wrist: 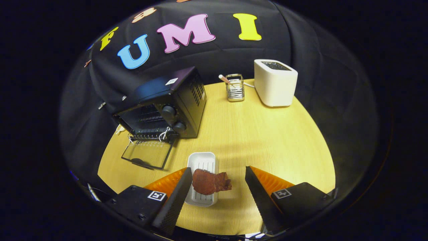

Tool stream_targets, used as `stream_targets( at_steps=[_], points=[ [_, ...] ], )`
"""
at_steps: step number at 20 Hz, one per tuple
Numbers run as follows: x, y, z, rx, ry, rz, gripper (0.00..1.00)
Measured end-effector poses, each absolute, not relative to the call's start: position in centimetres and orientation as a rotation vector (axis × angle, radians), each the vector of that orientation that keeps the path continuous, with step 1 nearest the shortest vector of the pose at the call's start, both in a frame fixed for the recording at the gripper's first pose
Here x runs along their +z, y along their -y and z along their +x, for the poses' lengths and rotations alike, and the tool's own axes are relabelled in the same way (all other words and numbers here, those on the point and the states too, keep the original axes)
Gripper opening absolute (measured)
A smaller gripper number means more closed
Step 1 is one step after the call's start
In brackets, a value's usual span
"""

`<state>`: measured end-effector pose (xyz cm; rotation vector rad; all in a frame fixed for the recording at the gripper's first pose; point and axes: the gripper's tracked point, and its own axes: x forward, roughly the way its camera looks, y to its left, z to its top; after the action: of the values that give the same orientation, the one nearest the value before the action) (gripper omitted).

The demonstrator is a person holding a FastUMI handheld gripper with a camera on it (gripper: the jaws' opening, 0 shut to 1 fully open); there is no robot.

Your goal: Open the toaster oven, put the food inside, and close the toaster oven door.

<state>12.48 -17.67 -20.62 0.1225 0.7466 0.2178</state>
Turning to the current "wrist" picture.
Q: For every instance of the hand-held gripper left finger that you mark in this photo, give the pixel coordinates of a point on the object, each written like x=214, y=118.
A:
x=174, y=204

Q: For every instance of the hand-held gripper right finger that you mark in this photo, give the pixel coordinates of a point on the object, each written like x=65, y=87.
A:
x=260, y=201

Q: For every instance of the red meat slice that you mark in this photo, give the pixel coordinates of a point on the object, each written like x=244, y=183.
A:
x=207, y=182

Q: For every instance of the black toaster oven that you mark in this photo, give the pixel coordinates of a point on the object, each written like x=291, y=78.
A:
x=189, y=103

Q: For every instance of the white ribbed food tray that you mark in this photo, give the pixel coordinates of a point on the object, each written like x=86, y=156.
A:
x=202, y=160

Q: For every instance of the white bread toaster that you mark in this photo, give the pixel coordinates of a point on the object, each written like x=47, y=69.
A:
x=276, y=87

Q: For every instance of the metal cloth clip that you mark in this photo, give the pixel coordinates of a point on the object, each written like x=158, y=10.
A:
x=101, y=105

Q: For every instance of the thin pale stick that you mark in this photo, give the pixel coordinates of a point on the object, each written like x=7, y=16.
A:
x=224, y=79

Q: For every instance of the black backdrop cloth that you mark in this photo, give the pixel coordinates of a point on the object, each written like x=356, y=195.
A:
x=301, y=43

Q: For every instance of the wooden cloth clip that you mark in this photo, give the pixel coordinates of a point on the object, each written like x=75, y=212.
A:
x=87, y=63

